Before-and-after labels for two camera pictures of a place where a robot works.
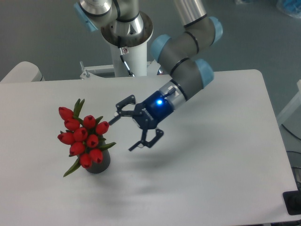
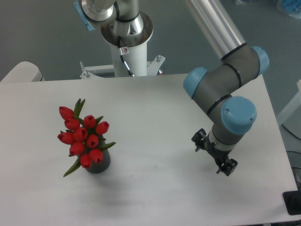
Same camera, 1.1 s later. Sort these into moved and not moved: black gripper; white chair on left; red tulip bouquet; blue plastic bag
Moved: black gripper
Not moved: red tulip bouquet; blue plastic bag; white chair on left
